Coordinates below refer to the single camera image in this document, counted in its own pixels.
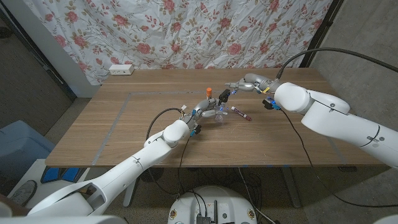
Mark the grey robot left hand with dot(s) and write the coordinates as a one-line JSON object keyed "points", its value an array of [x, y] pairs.
{"points": [[203, 107]]}

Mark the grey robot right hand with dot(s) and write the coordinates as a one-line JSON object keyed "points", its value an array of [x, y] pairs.
{"points": [[258, 82]]}

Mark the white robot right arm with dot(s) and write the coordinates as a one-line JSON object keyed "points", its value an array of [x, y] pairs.
{"points": [[335, 121]]}

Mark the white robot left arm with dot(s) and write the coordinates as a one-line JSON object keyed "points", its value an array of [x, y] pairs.
{"points": [[146, 154]]}

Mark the maroon dry-erase marker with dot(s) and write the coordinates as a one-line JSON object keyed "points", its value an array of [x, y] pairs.
{"points": [[241, 113]]}

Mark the orange-capped glue stick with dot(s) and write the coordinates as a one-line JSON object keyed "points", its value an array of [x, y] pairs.
{"points": [[209, 91]]}

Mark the floral fabric backdrop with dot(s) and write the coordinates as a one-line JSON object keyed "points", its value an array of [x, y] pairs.
{"points": [[186, 31]]}

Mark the black backdrop pole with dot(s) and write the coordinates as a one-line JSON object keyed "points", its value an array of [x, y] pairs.
{"points": [[320, 31]]}

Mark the black round floor object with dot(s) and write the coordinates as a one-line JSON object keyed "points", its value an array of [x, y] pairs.
{"points": [[154, 175]]}

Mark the white power strip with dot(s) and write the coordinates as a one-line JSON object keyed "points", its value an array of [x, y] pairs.
{"points": [[121, 69]]}

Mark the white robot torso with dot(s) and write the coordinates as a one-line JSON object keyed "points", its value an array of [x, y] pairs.
{"points": [[230, 202]]}

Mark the white table leg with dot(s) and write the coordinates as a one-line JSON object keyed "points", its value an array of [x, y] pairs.
{"points": [[129, 194]]}

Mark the grey table leg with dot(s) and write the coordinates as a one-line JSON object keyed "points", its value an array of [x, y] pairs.
{"points": [[292, 193]]}

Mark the white floor board blue pads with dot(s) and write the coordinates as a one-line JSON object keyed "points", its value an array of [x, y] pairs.
{"points": [[37, 169]]}

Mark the blue plastic bin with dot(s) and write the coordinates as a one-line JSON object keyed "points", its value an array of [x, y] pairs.
{"points": [[21, 146]]}

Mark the grey shoe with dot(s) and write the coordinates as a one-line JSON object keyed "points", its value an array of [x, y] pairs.
{"points": [[25, 193]]}

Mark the person's brown leg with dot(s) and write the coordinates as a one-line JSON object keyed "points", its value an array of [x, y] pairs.
{"points": [[12, 209]]}

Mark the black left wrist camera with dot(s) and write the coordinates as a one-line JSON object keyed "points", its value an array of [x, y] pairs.
{"points": [[196, 129]]}

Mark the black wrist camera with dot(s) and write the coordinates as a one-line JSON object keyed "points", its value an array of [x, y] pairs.
{"points": [[270, 103], [196, 129]]}

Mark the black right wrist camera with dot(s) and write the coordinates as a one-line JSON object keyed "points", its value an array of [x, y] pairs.
{"points": [[270, 103]]}

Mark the black door frame strip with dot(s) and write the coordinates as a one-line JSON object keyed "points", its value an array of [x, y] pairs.
{"points": [[37, 53]]}

